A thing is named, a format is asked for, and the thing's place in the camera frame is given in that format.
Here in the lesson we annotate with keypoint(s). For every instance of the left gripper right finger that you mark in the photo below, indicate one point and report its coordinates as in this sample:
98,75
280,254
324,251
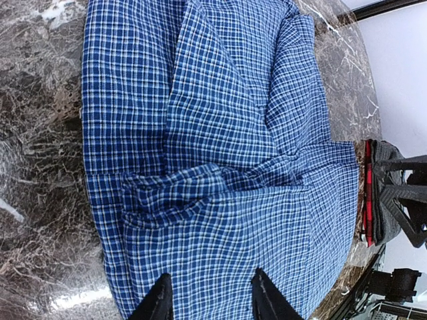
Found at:
268,303

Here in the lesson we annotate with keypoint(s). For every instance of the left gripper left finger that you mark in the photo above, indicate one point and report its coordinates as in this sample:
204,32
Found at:
158,303

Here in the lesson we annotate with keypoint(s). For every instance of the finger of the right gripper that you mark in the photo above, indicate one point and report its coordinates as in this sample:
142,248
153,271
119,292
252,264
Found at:
380,168
407,205

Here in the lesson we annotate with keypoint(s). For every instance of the black striped shirt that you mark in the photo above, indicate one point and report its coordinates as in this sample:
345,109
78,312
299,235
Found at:
385,226

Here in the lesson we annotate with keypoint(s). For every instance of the blue checked long sleeve shirt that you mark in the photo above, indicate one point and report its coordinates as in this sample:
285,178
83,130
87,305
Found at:
208,154

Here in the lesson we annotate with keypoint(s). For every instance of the red plaid shirt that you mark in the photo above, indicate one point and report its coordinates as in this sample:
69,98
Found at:
367,227

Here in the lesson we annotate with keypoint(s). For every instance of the white slotted cable duct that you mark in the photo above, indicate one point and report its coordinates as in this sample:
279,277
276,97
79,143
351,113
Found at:
400,311

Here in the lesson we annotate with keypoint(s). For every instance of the right black frame post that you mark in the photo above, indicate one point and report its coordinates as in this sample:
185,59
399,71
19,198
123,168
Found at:
382,7

